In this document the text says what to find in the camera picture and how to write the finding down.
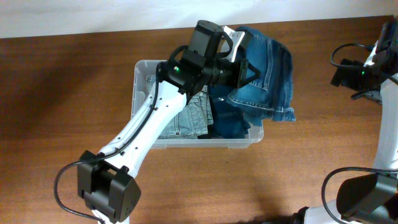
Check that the dark blue jeans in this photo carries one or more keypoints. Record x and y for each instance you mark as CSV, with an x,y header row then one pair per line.
x,y
269,96

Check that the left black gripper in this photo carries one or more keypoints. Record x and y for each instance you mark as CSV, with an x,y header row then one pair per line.
x,y
243,72

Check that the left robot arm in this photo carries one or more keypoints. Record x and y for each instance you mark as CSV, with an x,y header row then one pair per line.
x,y
106,180

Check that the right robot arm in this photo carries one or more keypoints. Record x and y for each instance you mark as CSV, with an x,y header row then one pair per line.
x,y
372,197

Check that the light blue jeans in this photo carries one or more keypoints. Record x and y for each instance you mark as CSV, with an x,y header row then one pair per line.
x,y
193,121

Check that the clear plastic storage bin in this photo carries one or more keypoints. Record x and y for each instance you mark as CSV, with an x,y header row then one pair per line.
x,y
140,92

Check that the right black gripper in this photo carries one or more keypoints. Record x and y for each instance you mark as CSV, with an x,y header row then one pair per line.
x,y
349,76

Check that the black taped cloth bundle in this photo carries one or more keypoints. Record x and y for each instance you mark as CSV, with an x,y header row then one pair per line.
x,y
209,134

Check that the teal blue taped cloth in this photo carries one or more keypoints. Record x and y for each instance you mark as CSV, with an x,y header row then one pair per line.
x,y
232,110

